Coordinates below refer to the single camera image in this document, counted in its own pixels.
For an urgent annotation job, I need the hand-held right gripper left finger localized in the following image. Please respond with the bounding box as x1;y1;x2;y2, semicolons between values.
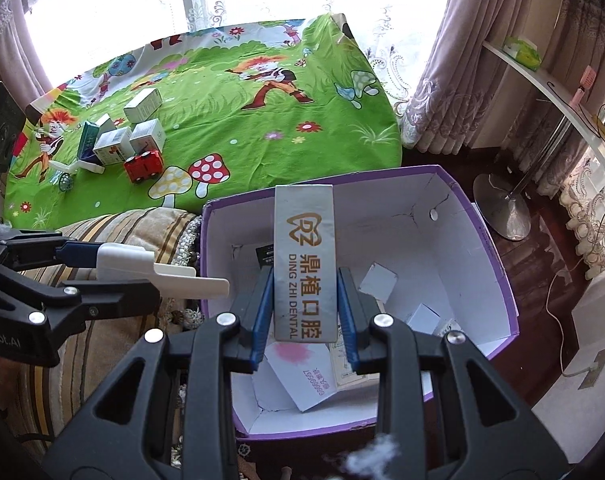
45;265;276;480

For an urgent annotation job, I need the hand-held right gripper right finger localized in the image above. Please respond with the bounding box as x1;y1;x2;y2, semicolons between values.
337;267;568;480

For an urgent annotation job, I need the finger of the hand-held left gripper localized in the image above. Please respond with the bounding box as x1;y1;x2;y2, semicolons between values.
0;259;163;347
0;232;104;268

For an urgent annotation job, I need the white plastic tool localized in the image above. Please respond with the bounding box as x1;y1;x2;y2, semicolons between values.
96;241;231;302

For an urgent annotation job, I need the white box pink print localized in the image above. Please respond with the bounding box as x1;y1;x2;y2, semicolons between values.
261;342;339;413

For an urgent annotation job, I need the grey box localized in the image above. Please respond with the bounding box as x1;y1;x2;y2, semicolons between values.
273;184;341;345

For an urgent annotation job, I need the red toy car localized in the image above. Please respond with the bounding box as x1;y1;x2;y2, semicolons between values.
123;149;165;187

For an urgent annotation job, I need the purple cardboard box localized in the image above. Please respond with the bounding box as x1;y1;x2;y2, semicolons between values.
199;164;522;442

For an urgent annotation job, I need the white labelled box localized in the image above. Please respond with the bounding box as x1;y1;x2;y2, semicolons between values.
327;342;379;389

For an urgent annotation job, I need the striped plush cushion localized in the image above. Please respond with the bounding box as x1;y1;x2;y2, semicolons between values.
0;207;243;480

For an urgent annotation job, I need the teal box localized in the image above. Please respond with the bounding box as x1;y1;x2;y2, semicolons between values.
76;120;100;162

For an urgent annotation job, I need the white box orange print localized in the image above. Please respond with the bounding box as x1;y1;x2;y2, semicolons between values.
92;126;134;167

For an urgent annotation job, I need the white fluff tuft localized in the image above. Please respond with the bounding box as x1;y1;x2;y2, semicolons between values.
347;434;402;475

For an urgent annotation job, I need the round metal stand base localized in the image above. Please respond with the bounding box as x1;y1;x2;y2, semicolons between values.
471;172;532;242

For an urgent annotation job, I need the green cartoon printed bed sheet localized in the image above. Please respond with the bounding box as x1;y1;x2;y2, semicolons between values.
2;12;402;231

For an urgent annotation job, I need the short lace curtain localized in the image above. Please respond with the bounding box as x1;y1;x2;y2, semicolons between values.
557;145;605;281

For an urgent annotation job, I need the green tissue pack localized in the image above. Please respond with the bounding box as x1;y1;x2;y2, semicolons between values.
501;35;542;72

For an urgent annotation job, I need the pink plastic item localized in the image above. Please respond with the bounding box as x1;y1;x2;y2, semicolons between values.
574;65;597;107

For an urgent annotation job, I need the patterned mauve curtain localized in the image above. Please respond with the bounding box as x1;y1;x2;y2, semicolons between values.
507;0;605;201

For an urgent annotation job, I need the white cable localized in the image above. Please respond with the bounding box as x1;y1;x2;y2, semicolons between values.
543;254;592;380

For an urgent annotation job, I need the wall outlet plate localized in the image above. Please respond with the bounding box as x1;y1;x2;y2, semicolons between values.
577;346;605;390

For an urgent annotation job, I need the white wall shelf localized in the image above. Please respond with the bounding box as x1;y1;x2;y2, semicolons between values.
481;39;605;183

